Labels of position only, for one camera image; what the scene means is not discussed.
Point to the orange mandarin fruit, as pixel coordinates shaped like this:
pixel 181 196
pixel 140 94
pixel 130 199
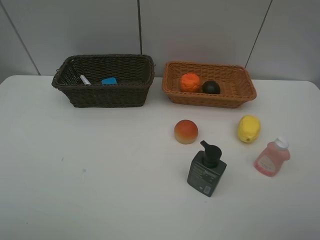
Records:
pixel 190 82

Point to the dark green mangosteen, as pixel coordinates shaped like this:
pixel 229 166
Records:
pixel 211 87

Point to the grey felt board eraser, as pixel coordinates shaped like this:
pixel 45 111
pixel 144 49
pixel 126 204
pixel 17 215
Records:
pixel 109 81

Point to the dark grey pump bottle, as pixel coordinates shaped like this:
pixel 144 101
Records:
pixel 206 169

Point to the white marker red caps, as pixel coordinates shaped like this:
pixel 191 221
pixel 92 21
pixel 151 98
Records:
pixel 85 80

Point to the yellow lemon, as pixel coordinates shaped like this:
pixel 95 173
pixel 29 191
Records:
pixel 248 129

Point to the pink bottle white cap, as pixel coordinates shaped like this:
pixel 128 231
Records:
pixel 271 159

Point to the red yellow peach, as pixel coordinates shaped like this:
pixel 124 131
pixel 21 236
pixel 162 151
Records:
pixel 186 132

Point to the orange wicker basket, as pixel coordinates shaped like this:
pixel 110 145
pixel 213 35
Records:
pixel 236 86

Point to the dark brown wicker basket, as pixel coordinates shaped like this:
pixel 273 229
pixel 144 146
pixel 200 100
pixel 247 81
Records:
pixel 134 74

